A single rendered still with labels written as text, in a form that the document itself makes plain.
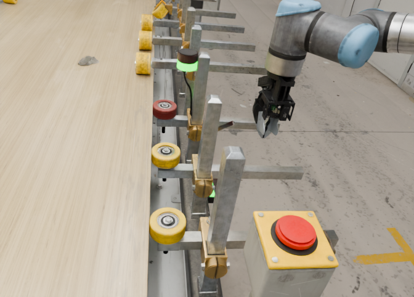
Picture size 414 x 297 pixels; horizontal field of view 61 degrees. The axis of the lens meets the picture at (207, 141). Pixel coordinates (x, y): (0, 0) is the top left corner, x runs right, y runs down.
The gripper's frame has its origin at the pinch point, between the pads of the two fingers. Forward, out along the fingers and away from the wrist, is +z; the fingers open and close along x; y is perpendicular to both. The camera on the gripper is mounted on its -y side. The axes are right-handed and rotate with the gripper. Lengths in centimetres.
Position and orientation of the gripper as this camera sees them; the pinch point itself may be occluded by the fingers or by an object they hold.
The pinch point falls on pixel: (262, 132)
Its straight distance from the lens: 100.9
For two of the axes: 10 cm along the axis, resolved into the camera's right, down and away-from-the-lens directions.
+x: 9.8, 0.2, 1.7
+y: 1.3, 5.9, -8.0
